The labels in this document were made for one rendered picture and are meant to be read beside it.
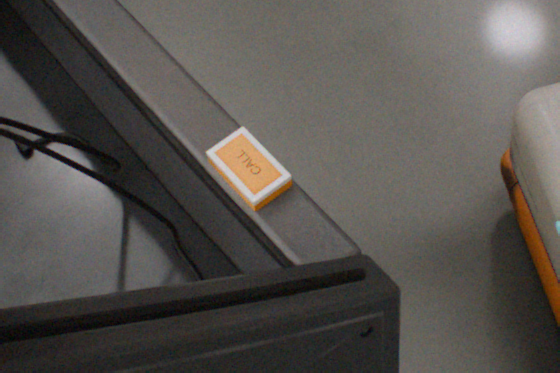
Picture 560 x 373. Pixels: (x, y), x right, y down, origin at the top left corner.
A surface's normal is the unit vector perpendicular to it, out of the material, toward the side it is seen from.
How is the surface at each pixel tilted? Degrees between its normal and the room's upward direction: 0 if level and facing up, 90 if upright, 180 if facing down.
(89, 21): 0
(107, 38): 0
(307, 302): 43
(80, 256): 0
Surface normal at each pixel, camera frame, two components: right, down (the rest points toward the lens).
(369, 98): -0.09, -0.54
